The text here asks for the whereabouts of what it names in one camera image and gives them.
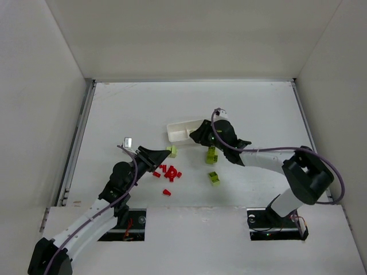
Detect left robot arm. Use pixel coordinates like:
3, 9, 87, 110
27, 146, 171, 274

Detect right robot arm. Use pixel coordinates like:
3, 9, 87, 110
189, 120, 334, 228

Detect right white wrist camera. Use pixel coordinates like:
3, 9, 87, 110
214, 108, 229, 121

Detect pale green lego brick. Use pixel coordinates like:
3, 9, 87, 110
166, 145, 178, 158

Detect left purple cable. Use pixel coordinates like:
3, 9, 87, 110
42, 144, 139, 275

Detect lime green lego stack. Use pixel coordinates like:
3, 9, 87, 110
205, 146, 218, 165

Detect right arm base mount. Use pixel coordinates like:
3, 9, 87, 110
247, 208, 309, 241

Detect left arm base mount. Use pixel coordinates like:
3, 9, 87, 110
99, 209, 147, 242

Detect red lego piece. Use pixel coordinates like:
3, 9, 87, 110
153, 171, 161, 178
162, 189, 171, 197

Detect lime green lego brick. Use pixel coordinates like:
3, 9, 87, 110
208, 171, 220, 186

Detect red lego cluster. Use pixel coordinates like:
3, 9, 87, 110
159, 164, 182, 182

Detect white three-compartment tray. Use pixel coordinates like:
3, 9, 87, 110
166, 119, 203, 146

